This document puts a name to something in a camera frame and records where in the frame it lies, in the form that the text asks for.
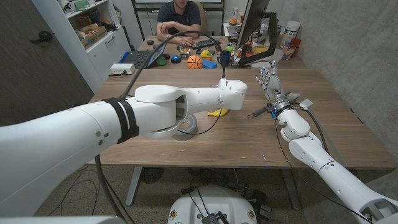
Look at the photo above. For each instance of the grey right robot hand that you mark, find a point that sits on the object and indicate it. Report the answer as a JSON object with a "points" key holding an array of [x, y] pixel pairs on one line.
{"points": [[274, 86]]}

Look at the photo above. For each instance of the yellow toy banana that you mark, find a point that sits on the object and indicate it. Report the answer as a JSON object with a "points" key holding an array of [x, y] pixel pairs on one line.
{"points": [[217, 112]]}

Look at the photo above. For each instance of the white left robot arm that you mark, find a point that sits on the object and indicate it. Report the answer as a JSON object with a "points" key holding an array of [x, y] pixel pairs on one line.
{"points": [[93, 130]]}

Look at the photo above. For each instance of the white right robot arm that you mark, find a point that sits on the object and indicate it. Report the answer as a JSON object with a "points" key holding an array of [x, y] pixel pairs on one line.
{"points": [[314, 152]]}

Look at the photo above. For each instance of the grey metal hand tool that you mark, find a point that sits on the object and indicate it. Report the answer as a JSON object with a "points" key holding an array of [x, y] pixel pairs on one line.
{"points": [[259, 111]]}

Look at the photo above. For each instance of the yellow and orange toy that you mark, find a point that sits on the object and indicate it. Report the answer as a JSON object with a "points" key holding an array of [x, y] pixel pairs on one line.
{"points": [[206, 55]]}

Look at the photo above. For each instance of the grey remote control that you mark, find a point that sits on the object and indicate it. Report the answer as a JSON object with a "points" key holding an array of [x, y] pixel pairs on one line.
{"points": [[293, 95]]}

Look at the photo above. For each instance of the white flat box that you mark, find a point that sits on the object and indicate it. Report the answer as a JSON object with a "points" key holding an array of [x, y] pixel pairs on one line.
{"points": [[261, 65]]}

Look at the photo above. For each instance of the clear cup with candy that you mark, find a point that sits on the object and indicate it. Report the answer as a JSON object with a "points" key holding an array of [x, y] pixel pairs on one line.
{"points": [[287, 53]]}

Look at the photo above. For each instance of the white paper tag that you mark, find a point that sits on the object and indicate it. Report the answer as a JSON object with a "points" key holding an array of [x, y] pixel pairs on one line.
{"points": [[306, 103]]}

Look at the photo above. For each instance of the red cup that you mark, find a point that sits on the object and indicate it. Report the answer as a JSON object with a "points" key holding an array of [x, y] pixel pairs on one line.
{"points": [[296, 43]]}

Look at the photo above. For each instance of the black monitor stand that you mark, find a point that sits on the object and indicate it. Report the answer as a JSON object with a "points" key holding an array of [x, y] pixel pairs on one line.
{"points": [[273, 31]]}

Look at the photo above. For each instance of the dark blue mug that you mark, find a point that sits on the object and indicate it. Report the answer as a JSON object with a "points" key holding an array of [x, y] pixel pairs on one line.
{"points": [[226, 58]]}

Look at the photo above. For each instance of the white wipes canister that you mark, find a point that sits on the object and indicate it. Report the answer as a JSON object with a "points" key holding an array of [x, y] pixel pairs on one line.
{"points": [[290, 32]]}

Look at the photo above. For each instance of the black computer monitor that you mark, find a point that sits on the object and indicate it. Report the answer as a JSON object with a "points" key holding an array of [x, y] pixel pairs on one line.
{"points": [[252, 18]]}

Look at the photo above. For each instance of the small orange basketball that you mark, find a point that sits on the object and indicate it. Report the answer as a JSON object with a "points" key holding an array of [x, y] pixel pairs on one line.
{"points": [[195, 62]]}

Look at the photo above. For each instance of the black keyboard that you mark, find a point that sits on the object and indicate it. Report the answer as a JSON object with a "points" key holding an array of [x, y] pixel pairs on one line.
{"points": [[202, 44]]}

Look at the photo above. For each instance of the colourful puzzle cube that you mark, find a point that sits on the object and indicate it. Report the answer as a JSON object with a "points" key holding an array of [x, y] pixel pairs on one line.
{"points": [[185, 52]]}

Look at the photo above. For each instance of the brown office chair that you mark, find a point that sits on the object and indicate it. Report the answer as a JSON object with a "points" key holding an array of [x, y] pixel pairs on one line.
{"points": [[203, 18]]}

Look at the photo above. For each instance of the grey table leg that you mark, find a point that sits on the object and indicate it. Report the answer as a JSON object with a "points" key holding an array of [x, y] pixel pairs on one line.
{"points": [[133, 186], [291, 189]]}

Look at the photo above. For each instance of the black oval puck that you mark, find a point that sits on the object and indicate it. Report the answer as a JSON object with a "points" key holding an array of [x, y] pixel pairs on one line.
{"points": [[165, 57]]}

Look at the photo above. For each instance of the green ball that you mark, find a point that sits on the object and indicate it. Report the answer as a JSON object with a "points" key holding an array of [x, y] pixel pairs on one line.
{"points": [[161, 61]]}

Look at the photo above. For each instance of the person in dark shirt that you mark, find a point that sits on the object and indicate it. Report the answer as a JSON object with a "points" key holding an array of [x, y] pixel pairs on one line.
{"points": [[178, 15]]}

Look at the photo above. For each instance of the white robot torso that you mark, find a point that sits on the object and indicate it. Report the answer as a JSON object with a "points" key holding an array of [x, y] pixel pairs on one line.
{"points": [[214, 202]]}

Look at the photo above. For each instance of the black computer mouse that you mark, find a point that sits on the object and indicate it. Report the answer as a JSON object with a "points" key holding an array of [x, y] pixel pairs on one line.
{"points": [[150, 42]]}

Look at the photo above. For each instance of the open dark laptop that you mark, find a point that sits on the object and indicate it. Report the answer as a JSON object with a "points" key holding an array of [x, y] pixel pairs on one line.
{"points": [[136, 58]]}

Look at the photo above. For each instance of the white power box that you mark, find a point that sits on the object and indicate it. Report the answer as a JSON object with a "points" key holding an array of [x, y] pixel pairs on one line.
{"points": [[122, 68]]}

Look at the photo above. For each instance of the white shelf cabinet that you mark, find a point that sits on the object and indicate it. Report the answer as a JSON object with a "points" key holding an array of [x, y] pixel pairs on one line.
{"points": [[105, 53]]}

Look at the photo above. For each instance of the cardboard box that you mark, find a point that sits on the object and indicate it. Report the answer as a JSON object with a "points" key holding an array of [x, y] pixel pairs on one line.
{"points": [[93, 37]]}

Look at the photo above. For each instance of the grey duct tape roll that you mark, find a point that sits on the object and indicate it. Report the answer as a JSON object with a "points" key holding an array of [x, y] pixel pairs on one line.
{"points": [[190, 124]]}

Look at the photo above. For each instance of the whiteboard with black frame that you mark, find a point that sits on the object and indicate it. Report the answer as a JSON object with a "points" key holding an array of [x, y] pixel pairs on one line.
{"points": [[138, 18]]}

